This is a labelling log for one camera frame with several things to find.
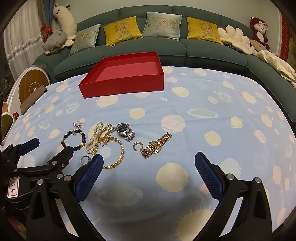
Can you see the yellow embroidered cushion right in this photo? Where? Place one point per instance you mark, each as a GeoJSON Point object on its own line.
{"type": "Point", "coordinates": [202, 30]}

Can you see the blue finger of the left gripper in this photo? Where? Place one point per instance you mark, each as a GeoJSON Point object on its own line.
{"type": "Point", "coordinates": [61, 160]}
{"type": "Point", "coordinates": [28, 146]}

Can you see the blue patterned bed sheet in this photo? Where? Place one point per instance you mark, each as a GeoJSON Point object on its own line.
{"type": "Point", "coordinates": [150, 188]}

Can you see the silver wristwatch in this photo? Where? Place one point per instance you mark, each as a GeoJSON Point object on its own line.
{"type": "Point", "coordinates": [124, 130]}

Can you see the gold wristwatch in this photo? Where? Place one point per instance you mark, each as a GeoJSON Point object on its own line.
{"type": "Point", "coordinates": [155, 147]}

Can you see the grey-green embroidered cushion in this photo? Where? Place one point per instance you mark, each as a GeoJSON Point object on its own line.
{"type": "Point", "coordinates": [85, 39]}
{"type": "Point", "coordinates": [162, 25]}

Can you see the grey-green embroidered cushion centre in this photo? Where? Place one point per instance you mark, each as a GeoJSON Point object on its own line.
{"type": "Point", "coordinates": [162, 25]}

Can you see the red shallow tray box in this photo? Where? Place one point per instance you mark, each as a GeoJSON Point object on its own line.
{"type": "Point", "coordinates": [128, 73]}

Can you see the cream flower-shaped cushion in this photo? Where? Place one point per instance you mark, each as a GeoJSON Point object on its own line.
{"type": "Point", "coordinates": [236, 38]}

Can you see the yellow embroidered cushion left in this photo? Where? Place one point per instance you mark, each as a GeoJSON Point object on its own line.
{"type": "Point", "coordinates": [122, 30]}

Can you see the round wooden white exercise device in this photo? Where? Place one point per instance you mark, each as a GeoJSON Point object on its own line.
{"type": "Point", "coordinates": [28, 82]}

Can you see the yellow embroidered cushion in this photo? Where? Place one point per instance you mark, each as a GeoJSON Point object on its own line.
{"type": "Point", "coordinates": [202, 30]}
{"type": "Point", "coordinates": [122, 30]}

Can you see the silver pendant charm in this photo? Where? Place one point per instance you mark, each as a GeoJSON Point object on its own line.
{"type": "Point", "coordinates": [78, 125]}

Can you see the cream quilted blanket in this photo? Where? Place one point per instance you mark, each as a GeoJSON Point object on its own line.
{"type": "Point", "coordinates": [280, 66]}

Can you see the red monkey plush toy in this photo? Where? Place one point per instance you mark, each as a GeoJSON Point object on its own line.
{"type": "Point", "coordinates": [259, 28]}

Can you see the white sheer curtain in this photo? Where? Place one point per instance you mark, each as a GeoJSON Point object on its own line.
{"type": "Point", "coordinates": [22, 38]}

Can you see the dark green sectional sofa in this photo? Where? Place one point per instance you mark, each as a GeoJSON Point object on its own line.
{"type": "Point", "coordinates": [183, 52]}

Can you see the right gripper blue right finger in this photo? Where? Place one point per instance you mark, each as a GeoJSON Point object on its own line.
{"type": "Point", "coordinates": [211, 179]}

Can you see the white long plush toy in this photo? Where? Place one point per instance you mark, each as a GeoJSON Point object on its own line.
{"type": "Point", "coordinates": [67, 23]}

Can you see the small mirror with pink ears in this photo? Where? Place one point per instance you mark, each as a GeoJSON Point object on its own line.
{"type": "Point", "coordinates": [7, 121]}

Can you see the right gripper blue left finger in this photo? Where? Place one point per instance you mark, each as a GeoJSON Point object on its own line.
{"type": "Point", "coordinates": [86, 176]}

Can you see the grey-green embroidered cushion left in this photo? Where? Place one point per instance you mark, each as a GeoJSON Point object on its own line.
{"type": "Point", "coordinates": [85, 39]}

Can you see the tan small cushion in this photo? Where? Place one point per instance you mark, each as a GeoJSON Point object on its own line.
{"type": "Point", "coordinates": [257, 46]}

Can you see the red hanging decoration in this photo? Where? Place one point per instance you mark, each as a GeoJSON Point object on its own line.
{"type": "Point", "coordinates": [285, 38]}

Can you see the grey pig plush toy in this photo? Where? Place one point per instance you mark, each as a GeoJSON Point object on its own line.
{"type": "Point", "coordinates": [55, 43]}

